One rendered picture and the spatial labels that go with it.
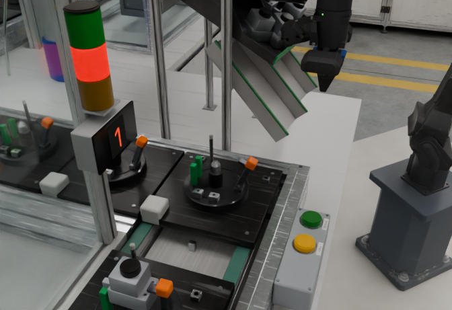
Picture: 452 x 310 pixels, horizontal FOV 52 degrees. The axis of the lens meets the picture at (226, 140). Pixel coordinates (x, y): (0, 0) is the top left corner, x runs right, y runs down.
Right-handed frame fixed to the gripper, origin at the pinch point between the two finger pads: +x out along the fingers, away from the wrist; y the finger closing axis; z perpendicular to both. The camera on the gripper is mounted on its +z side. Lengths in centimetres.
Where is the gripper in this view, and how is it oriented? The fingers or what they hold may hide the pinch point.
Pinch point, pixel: (325, 73)
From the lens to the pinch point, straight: 85.8
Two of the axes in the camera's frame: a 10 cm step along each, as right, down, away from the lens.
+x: 0.0, 8.4, 5.5
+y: -3.3, 5.2, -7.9
